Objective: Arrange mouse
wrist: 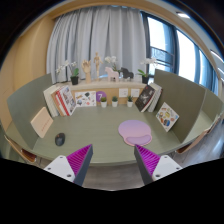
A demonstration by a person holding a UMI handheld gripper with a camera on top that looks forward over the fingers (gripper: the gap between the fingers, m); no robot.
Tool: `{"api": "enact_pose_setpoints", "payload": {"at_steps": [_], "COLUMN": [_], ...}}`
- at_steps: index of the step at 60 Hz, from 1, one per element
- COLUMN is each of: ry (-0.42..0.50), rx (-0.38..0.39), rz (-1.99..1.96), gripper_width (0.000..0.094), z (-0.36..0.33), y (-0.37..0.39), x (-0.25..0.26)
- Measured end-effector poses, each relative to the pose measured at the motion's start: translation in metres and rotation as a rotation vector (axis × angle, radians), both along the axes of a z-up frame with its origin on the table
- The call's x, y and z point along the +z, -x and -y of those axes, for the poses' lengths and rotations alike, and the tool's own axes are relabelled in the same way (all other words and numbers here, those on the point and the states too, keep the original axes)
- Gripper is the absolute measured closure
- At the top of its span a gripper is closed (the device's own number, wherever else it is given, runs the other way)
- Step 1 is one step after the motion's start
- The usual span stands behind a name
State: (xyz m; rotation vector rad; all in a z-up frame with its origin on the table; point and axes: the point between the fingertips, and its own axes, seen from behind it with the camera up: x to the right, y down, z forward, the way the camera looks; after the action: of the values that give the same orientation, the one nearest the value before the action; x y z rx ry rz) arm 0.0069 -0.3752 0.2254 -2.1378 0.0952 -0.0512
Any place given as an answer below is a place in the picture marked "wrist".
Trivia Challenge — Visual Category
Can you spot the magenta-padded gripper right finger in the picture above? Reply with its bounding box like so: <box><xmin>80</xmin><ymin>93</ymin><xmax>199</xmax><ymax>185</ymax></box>
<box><xmin>134</xmin><ymin>144</ymin><xmax>183</xmax><ymax>186</ymax></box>

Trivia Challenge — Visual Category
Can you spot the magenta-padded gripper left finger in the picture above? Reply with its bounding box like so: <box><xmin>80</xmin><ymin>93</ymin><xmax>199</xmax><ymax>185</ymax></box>
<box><xmin>43</xmin><ymin>143</ymin><xmax>94</xmax><ymax>187</ymax></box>

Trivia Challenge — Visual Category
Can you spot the black computer mouse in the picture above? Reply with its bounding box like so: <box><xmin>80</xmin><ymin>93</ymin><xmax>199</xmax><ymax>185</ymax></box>
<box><xmin>54</xmin><ymin>132</ymin><xmax>66</xmax><ymax>147</ymax></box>

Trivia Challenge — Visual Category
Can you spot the purple mouse pad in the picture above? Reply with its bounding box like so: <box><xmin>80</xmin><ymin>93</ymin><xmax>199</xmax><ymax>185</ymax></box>
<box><xmin>117</xmin><ymin>119</ymin><xmax>153</xmax><ymax>147</ymax></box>

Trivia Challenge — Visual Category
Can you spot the wooden chair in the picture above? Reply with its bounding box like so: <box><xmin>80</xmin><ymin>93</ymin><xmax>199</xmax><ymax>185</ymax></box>
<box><xmin>3</xmin><ymin>134</ymin><xmax>38</xmax><ymax>164</ymax></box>
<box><xmin>175</xmin><ymin>114</ymin><xmax>223</xmax><ymax>155</ymax></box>

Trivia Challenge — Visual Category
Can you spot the beige booklet with red text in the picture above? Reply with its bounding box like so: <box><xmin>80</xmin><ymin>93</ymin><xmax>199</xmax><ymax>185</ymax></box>
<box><xmin>30</xmin><ymin>106</ymin><xmax>54</xmax><ymax>139</ymax></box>

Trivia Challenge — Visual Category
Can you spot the colourful food sticker sheet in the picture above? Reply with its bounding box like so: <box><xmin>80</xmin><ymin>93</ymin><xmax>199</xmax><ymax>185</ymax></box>
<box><xmin>155</xmin><ymin>102</ymin><xmax>180</xmax><ymax>133</ymax></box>

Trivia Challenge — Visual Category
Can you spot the tan cover book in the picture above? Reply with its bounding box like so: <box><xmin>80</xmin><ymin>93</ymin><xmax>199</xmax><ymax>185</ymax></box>
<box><xmin>51</xmin><ymin>87</ymin><xmax>65</xmax><ymax>118</ymax></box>

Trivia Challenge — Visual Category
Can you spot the red spine book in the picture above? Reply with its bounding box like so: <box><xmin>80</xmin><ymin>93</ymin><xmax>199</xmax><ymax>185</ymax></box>
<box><xmin>54</xmin><ymin>87</ymin><xmax>70</xmax><ymax>117</ymax></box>

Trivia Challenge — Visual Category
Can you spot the photo cover book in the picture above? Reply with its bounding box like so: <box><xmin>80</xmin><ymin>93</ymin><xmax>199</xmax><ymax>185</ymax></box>
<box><xmin>59</xmin><ymin>85</ymin><xmax>77</xmax><ymax>116</ymax></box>

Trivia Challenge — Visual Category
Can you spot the green felt desk divider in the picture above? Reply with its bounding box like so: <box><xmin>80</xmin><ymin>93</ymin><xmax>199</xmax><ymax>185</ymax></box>
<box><xmin>153</xmin><ymin>68</ymin><xmax>208</xmax><ymax>144</ymax></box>
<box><xmin>6</xmin><ymin>73</ymin><xmax>54</xmax><ymax>150</ymax></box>

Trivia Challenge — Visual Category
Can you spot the black cover book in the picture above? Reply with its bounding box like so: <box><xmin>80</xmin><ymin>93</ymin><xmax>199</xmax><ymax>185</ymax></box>
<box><xmin>134</xmin><ymin>84</ymin><xmax>156</xmax><ymax>113</ymax></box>

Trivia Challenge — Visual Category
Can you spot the small plant in white pot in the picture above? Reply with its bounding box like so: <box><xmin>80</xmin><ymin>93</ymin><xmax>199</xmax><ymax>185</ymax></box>
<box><xmin>100</xmin><ymin>96</ymin><xmax>108</xmax><ymax>109</ymax></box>
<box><xmin>111</xmin><ymin>95</ymin><xmax>119</xmax><ymax>108</ymax></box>
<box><xmin>126</xmin><ymin>95</ymin><xmax>134</xmax><ymax>108</ymax></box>

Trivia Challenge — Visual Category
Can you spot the white sticker sheet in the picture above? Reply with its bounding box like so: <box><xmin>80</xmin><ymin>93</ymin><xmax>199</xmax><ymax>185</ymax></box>
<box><xmin>74</xmin><ymin>90</ymin><xmax>97</xmax><ymax>108</ymax></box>

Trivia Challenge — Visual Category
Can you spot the purple round number sign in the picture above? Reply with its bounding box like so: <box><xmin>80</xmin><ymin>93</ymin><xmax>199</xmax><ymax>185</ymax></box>
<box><xmin>95</xmin><ymin>90</ymin><xmax>108</xmax><ymax>103</ymax></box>

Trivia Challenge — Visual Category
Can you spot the white orchid in black pot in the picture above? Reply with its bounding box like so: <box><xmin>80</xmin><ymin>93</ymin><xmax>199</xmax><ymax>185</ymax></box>
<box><xmin>55</xmin><ymin>60</ymin><xmax>80</xmax><ymax>86</ymax></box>

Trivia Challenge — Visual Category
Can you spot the large white orchid black pot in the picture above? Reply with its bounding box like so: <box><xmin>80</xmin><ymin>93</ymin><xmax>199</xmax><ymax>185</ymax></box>
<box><xmin>137</xmin><ymin>57</ymin><xmax>158</xmax><ymax>85</ymax></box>

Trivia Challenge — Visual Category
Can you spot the wooden hand model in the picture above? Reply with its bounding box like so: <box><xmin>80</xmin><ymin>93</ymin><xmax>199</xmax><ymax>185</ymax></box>
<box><xmin>81</xmin><ymin>59</ymin><xmax>92</xmax><ymax>84</ymax></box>

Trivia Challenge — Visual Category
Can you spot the black wooden horse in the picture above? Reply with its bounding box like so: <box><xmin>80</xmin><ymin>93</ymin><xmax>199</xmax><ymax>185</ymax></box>
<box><xmin>119</xmin><ymin>67</ymin><xmax>135</xmax><ymax>81</ymax></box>

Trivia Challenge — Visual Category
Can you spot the pink wooden horse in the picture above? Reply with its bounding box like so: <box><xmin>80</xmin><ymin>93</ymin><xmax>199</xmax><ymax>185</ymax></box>
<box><xmin>104</xmin><ymin>66</ymin><xmax>120</xmax><ymax>83</ymax></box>

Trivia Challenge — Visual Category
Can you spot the wooden mannequin figure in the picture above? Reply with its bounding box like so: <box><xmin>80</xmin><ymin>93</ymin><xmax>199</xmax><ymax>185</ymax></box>
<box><xmin>92</xmin><ymin>51</ymin><xmax>104</xmax><ymax>81</ymax></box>

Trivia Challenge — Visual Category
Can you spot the white orchid behind horses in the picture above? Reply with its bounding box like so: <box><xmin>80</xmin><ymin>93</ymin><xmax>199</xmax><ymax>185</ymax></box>
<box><xmin>104</xmin><ymin>55</ymin><xmax>118</xmax><ymax>72</ymax></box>

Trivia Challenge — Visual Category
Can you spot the dark framed window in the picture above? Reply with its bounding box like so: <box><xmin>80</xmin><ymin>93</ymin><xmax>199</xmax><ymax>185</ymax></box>
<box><xmin>141</xmin><ymin>11</ymin><xmax>224</xmax><ymax>98</ymax></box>

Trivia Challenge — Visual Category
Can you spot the grey curtain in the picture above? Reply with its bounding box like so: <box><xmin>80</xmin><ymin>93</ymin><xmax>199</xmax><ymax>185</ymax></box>
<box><xmin>45</xmin><ymin>5</ymin><xmax>148</xmax><ymax>84</ymax></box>

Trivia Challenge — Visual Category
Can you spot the ceiling light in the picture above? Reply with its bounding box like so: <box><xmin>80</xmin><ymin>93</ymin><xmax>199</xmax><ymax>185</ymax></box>
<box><xmin>176</xmin><ymin>12</ymin><xmax>191</xmax><ymax>19</ymax></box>

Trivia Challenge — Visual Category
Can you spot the white wall socket plate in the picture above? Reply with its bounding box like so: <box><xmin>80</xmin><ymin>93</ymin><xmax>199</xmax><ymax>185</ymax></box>
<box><xmin>130</xmin><ymin>88</ymin><xmax>141</xmax><ymax>98</ymax></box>
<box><xmin>118</xmin><ymin>88</ymin><xmax>129</xmax><ymax>98</ymax></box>

